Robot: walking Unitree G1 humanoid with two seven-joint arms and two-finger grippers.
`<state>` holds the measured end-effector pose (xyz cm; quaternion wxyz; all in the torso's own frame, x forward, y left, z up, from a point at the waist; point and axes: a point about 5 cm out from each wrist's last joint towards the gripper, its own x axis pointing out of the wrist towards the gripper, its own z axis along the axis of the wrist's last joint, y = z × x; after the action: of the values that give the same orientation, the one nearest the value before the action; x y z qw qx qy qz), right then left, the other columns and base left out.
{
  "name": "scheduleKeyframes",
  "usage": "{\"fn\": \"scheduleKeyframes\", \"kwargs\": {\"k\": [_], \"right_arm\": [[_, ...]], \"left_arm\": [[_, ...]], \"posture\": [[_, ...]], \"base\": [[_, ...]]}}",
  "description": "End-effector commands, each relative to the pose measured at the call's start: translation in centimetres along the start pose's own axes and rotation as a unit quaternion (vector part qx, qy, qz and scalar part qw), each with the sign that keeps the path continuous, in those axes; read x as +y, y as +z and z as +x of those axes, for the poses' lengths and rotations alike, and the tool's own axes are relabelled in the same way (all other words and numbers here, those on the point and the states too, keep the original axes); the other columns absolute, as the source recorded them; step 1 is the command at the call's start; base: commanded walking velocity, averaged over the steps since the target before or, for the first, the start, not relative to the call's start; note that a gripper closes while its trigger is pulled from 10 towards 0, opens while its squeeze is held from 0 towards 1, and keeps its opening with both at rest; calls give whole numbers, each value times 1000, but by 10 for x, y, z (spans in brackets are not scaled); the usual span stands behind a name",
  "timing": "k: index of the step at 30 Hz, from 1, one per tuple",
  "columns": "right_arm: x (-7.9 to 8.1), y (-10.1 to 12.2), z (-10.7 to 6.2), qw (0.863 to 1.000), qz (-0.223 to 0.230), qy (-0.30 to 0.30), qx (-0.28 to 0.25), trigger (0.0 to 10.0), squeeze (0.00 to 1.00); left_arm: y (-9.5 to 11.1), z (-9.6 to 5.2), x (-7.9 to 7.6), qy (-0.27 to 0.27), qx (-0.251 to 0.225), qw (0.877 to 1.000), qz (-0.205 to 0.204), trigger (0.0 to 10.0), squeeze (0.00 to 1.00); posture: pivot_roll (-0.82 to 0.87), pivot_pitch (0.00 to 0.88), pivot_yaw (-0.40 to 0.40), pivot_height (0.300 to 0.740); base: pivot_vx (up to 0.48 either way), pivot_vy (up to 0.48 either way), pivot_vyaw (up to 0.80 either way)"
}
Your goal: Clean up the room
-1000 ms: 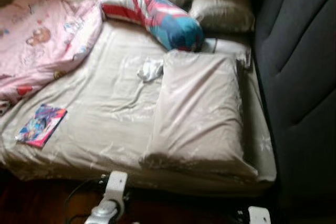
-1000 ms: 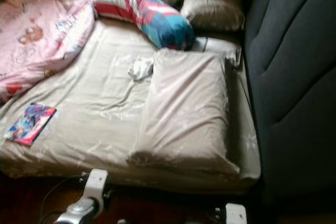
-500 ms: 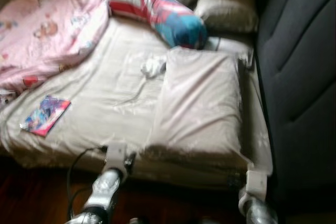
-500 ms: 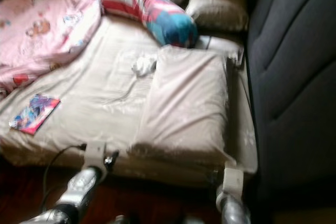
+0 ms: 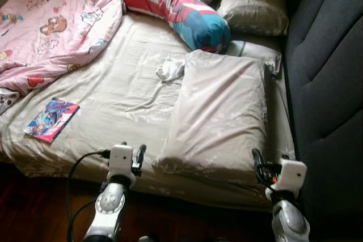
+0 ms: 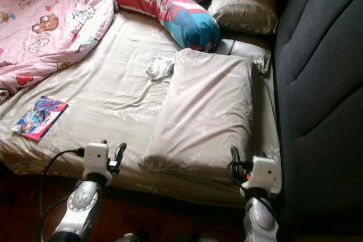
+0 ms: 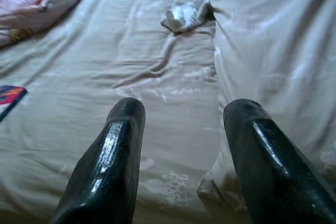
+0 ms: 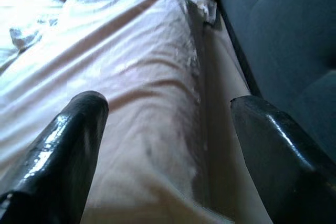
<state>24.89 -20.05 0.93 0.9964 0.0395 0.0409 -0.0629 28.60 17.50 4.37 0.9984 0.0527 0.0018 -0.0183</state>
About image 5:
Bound colourful anime magazine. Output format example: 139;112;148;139
23;97;81;144

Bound pink cartoon print blanket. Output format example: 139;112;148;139
0;0;126;117

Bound beige floral bed sheet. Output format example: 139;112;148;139
0;11;298;213

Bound large beige pillow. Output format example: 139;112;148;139
154;49;272;179

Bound white crumpled sock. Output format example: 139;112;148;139
156;57;187;83

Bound white pillow with dark stripe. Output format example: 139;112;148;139
226;39;283;77

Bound dark grey upholstered sofa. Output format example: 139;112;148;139
282;0;363;237

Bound red white blue bolster pillow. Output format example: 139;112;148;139
122;0;232;54

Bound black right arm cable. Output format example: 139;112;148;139
254;163;281;187

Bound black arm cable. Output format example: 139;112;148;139
64;149;112;242
254;163;281;187

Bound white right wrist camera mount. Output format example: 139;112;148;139
271;159;308;200

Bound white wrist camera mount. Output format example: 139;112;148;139
108;144;135;176
271;159;308;200

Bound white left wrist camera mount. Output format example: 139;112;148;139
108;144;135;176

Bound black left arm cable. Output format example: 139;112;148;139
64;149;112;242

